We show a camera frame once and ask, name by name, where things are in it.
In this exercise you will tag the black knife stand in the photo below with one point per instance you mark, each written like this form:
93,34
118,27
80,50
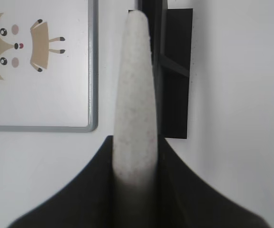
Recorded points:
170,39

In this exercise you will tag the right gripper black cloth-covered left finger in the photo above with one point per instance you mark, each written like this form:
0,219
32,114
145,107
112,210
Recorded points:
85,202

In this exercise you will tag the white-handled cleaver knife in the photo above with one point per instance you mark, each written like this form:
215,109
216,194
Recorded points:
135,132

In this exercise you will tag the white grey-rimmed cutting board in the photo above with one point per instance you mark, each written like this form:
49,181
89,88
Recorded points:
48,65

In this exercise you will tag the right gripper black cloth-covered right finger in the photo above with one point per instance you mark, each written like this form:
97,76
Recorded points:
184,200

